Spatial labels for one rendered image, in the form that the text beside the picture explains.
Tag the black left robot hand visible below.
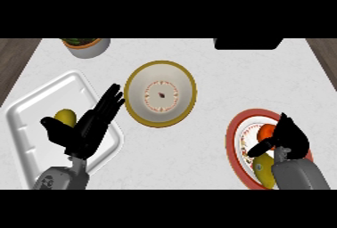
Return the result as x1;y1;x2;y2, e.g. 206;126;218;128
39;83;126;160

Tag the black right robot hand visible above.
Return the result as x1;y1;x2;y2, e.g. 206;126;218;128
246;112;310;160

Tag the red-rimmed white plate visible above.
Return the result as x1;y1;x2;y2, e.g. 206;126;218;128
224;108;316;191

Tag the yellow squash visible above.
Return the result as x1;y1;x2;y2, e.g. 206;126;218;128
251;151;277;190

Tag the yellow-rimmed white bowl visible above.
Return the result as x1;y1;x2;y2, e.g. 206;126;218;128
124;60;197;129

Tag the yellow-green round fruit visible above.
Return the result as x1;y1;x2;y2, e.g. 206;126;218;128
53;109;78;128

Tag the orange round fruit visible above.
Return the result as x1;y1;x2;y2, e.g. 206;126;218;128
257;124;279;151

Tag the white rectangular tray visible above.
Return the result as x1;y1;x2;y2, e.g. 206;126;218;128
0;69;125;191

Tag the white pot with plant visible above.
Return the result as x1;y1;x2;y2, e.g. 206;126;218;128
58;37;112;60

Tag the black appliance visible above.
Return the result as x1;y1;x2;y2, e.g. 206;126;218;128
212;37;283;51

